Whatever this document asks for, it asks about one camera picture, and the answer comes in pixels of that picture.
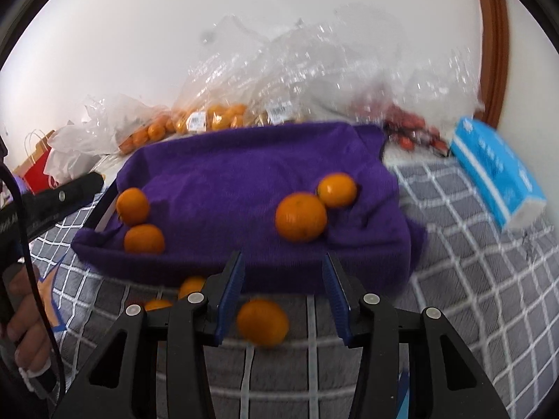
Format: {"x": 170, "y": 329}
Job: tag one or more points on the grey plaid blanket with stars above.
{"x": 458, "y": 292}

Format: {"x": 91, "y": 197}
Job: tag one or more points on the person's left hand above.
{"x": 28, "y": 318}

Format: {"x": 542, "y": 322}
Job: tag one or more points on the white printed sheet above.
{"x": 107, "y": 170}

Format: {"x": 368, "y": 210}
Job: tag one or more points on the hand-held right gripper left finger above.
{"x": 229, "y": 297}

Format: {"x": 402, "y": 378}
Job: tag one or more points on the bag of small oranges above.
{"x": 218, "y": 118}

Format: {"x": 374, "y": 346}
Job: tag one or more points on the pack of red cherry tomatoes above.
{"x": 410, "y": 131}

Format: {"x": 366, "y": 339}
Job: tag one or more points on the purple plush toy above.
{"x": 22, "y": 185}

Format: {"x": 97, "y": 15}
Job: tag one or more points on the crumpled clear plastic bag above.
{"x": 454, "y": 74}

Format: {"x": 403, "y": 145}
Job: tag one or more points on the blue tissue pack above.
{"x": 493, "y": 161}

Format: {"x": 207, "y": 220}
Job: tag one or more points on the small clear plastic bag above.
{"x": 118, "y": 113}

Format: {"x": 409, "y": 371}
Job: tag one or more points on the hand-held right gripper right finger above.
{"x": 338, "y": 297}

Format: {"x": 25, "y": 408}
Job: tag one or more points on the red paper bag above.
{"x": 37, "y": 174}

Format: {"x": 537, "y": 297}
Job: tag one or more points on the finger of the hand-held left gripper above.
{"x": 65, "y": 194}

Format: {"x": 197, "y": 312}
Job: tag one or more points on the large clear plastic bag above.
{"x": 305, "y": 61}

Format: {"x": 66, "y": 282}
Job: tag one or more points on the white plastic bag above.
{"x": 70, "y": 144}

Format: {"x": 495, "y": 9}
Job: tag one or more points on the purple towel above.
{"x": 227, "y": 174}

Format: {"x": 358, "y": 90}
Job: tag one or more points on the black tray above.
{"x": 99, "y": 218}

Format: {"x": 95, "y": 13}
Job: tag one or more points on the large orange mandarin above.
{"x": 301, "y": 217}

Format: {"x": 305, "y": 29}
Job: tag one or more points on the brown wooden door frame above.
{"x": 493, "y": 30}

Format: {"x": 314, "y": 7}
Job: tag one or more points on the oval orange mandarin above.
{"x": 157, "y": 304}

